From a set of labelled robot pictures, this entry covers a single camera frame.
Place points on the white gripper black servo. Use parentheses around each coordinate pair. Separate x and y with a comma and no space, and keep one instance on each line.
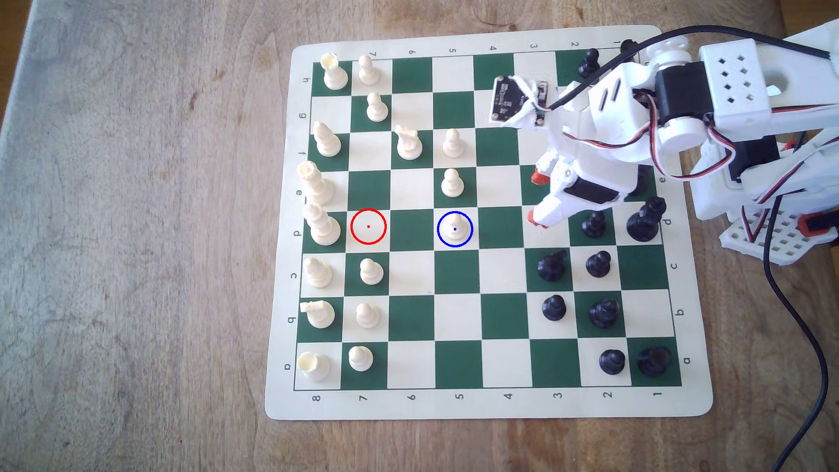
(591,195)

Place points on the white chess pawn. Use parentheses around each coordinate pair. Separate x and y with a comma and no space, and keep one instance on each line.
(457,229)
(360,359)
(451,144)
(451,183)
(368,71)
(376,108)
(372,271)
(368,316)

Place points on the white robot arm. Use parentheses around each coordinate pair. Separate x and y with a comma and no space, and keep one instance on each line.
(740,78)

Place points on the black chess pawn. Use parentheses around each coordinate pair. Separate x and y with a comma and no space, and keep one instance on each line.
(589,64)
(594,225)
(554,308)
(598,264)
(613,362)

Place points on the black chess knight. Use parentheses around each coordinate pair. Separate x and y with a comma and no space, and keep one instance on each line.
(552,266)

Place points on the black chess queen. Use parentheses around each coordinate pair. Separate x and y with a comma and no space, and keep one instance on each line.
(645,221)

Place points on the green and cream chess mat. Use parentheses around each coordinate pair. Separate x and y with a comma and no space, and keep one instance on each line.
(459,272)

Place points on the black chess bishop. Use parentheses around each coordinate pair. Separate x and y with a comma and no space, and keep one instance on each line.
(604,314)

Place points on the white chess knight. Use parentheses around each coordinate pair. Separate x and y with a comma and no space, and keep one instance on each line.
(317,314)
(408,144)

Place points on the black chess rook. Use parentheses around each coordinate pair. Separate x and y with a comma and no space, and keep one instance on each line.
(628,47)
(654,362)

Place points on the white chess bishop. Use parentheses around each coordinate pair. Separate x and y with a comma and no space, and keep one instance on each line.
(318,273)
(326,140)

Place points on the white chess queen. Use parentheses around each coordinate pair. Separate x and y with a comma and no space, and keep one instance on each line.
(322,226)

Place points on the white chess king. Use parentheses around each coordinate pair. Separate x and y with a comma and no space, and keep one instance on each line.
(316,185)

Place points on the white chess rook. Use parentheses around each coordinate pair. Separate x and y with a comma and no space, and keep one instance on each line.
(335,73)
(313,367)

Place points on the red clamp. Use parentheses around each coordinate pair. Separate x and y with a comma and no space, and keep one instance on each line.
(816,223)

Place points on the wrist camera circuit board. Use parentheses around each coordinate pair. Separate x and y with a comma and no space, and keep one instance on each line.
(508,98)

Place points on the white perforated base plate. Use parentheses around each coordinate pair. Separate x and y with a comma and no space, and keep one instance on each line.
(780,242)

